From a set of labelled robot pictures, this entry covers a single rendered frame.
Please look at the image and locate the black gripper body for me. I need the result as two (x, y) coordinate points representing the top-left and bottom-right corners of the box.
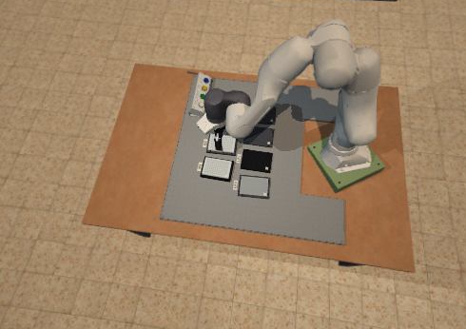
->
(214, 126), (225, 136)

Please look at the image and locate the grey button panel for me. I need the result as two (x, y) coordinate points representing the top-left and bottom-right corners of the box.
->
(187, 71), (212, 117)

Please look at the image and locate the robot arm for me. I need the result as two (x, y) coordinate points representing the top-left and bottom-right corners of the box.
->
(197, 19), (380, 174)

